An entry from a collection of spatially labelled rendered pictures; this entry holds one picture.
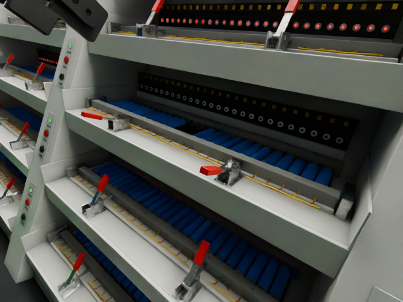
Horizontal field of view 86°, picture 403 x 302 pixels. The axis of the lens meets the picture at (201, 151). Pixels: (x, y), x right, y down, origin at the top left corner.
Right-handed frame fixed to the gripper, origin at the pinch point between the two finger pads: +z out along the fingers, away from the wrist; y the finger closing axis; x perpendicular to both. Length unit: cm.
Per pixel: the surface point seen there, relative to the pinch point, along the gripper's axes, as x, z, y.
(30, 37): 7, 17, -65
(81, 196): -25.4, 26.2, -19.2
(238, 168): -5.2, 20.5, 15.4
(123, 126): -6.3, 21.1, -11.3
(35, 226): -39, 26, -30
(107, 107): -3.8, 22.5, -21.1
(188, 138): -3.5, 22.4, 3.9
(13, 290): -56, 28, -28
